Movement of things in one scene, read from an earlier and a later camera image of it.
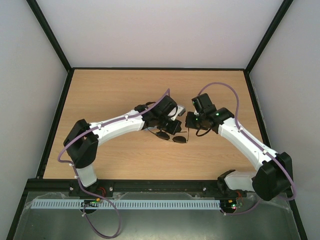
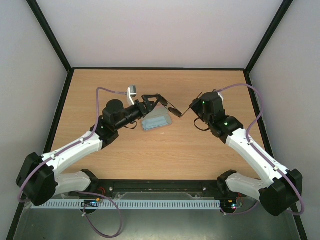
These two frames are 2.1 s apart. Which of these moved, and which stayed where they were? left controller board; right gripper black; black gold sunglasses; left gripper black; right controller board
Moved: black gold sunglasses; left gripper black; right gripper black
Stayed: left controller board; right controller board
